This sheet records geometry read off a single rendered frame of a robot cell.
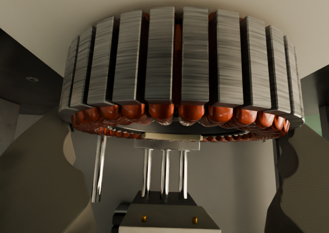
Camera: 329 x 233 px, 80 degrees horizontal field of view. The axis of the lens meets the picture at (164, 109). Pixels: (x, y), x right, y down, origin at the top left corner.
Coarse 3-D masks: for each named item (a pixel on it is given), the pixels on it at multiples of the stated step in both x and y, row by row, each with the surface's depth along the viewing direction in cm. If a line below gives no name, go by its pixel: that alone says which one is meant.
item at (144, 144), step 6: (138, 144) 22; (144, 144) 22; (150, 144) 22; (156, 144) 22; (162, 144) 22; (168, 144) 22; (174, 144) 22; (180, 144) 22; (186, 144) 22; (192, 144) 22; (198, 144) 22; (168, 150) 24; (180, 150) 24; (186, 150) 24; (192, 150) 23; (198, 150) 22
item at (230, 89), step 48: (96, 48) 6; (144, 48) 6; (192, 48) 5; (240, 48) 6; (288, 48) 7; (96, 96) 6; (144, 96) 5; (192, 96) 5; (240, 96) 5; (288, 96) 6
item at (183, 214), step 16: (144, 160) 24; (144, 176) 23; (144, 192) 23; (160, 192) 23; (176, 192) 27; (144, 208) 15; (160, 208) 15; (176, 208) 16; (192, 208) 16; (128, 224) 12; (144, 224) 12; (160, 224) 12; (176, 224) 12; (192, 224) 12; (208, 224) 12
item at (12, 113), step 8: (0, 104) 24; (8, 104) 25; (16, 104) 27; (0, 112) 24; (8, 112) 26; (16, 112) 27; (0, 120) 24; (8, 120) 26; (16, 120) 27; (0, 128) 24; (8, 128) 26; (0, 136) 24; (8, 136) 26
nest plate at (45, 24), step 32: (0, 0) 6; (32, 0) 6; (64, 0) 6; (96, 0) 6; (128, 0) 6; (160, 0) 6; (192, 0) 6; (224, 0) 6; (256, 0) 6; (288, 0) 6; (320, 0) 6; (32, 32) 8; (64, 32) 8; (288, 32) 7; (320, 32) 7; (64, 64) 11; (320, 64) 10
